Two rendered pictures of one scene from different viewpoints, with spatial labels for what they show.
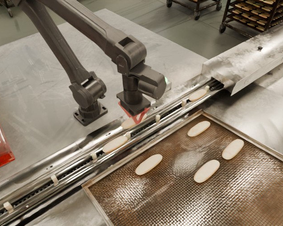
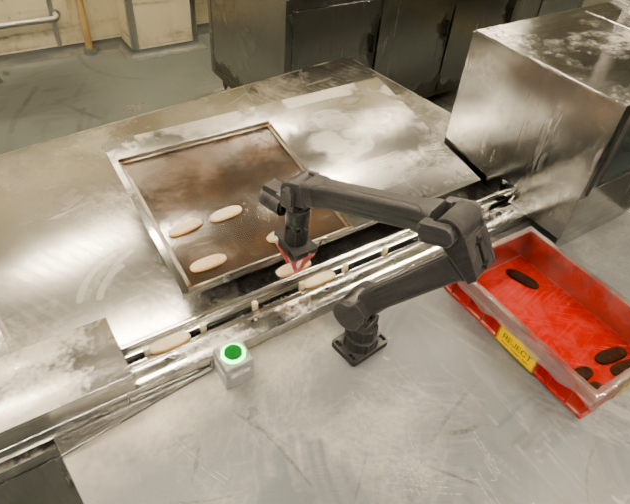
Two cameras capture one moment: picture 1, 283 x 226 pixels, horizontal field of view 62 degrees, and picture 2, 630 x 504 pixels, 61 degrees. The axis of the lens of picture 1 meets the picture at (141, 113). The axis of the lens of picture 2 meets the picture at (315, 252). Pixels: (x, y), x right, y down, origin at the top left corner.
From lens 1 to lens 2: 1.54 m
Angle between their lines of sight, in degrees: 90
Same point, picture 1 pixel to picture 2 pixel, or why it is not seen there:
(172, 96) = (218, 339)
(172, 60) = (168, 482)
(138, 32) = not seen: outside the picture
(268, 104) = (50, 329)
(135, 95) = not seen: hidden behind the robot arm
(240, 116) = (117, 313)
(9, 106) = (504, 375)
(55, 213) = not seen: hidden behind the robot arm
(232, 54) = (45, 395)
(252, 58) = (15, 375)
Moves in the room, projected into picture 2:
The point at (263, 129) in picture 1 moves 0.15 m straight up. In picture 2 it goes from (100, 289) to (88, 248)
